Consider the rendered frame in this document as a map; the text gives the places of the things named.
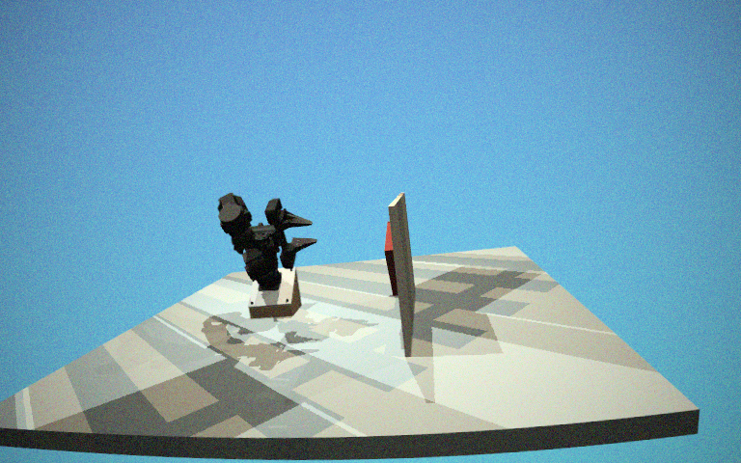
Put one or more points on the grey wall panel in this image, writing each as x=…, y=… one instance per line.
x=404, y=268

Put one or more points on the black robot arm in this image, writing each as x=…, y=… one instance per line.
x=236, y=220

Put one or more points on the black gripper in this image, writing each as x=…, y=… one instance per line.
x=281, y=220

